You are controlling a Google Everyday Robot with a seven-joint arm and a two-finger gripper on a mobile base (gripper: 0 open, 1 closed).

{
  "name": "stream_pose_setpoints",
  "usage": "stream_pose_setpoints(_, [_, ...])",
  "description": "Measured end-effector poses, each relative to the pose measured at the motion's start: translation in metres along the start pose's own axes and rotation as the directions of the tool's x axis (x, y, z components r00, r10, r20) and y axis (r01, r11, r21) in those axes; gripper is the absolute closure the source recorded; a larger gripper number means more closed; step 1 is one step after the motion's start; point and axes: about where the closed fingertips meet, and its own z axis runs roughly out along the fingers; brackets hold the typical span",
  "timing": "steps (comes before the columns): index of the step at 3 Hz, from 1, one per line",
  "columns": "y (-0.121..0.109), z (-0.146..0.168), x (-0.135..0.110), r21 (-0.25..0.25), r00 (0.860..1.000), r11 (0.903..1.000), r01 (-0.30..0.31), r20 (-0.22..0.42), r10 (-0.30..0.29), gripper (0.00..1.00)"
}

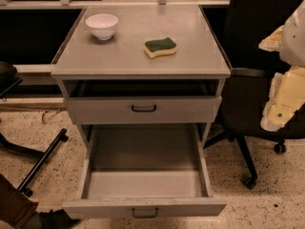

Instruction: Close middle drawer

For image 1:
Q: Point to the green and yellow sponge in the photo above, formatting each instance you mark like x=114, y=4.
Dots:
x=160, y=47

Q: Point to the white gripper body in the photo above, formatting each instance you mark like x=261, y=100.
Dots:
x=294, y=38

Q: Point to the white ceramic bowl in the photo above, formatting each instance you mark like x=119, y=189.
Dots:
x=102, y=26

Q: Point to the black office chair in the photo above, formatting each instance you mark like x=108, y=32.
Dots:
x=239, y=28

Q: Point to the grey drawer cabinet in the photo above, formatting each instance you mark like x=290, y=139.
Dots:
x=119, y=67

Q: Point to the black chair base left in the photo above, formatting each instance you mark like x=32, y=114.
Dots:
x=9, y=80

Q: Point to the black shoe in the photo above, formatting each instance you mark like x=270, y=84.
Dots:
x=56, y=220

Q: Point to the grey drawer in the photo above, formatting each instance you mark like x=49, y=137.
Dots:
x=142, y=110
x=144, y=172

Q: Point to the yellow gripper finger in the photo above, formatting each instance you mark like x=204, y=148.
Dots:
x=272, y=42
x=286, y=96

